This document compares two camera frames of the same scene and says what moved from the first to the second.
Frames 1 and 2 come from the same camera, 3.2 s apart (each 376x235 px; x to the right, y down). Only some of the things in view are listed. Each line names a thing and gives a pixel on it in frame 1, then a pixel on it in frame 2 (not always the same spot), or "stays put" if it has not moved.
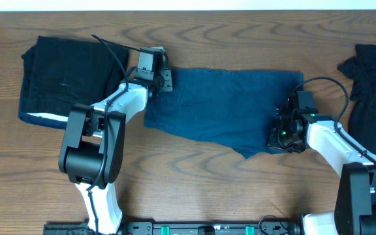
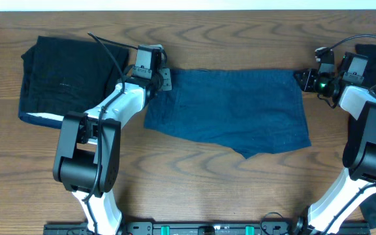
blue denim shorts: [235, 109] stays put
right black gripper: [273, 141] → [306, 85]
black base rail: [179, 228] stays put
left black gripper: [166, 74] stays put
